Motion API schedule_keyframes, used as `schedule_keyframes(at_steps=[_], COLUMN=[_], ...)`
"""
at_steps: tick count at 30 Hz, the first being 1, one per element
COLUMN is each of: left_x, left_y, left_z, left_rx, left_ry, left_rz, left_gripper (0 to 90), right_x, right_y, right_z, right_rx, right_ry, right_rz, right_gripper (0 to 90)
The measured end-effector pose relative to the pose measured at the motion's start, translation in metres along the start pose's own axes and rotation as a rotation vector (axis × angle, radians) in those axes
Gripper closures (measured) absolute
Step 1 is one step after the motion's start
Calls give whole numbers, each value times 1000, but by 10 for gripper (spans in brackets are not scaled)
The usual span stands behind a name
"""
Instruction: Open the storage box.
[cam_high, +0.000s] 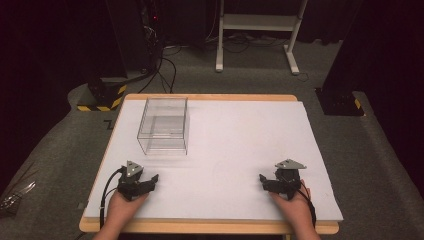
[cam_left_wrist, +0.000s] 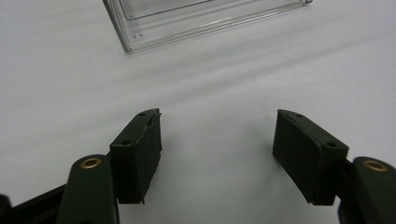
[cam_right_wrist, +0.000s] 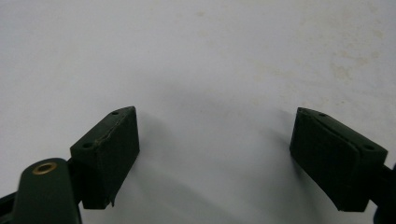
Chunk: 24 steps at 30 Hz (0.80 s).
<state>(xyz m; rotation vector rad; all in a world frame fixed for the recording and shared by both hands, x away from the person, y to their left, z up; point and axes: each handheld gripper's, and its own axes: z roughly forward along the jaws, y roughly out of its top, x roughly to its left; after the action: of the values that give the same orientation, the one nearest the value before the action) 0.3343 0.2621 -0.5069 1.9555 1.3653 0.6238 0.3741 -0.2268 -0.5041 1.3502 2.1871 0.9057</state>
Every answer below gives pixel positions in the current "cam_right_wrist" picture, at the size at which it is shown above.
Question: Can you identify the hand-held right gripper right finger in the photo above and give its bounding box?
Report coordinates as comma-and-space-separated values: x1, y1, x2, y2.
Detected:
289, 106, 389, 213

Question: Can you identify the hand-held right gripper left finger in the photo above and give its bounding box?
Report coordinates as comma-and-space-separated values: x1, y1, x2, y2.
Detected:
69, 105, 141, 210

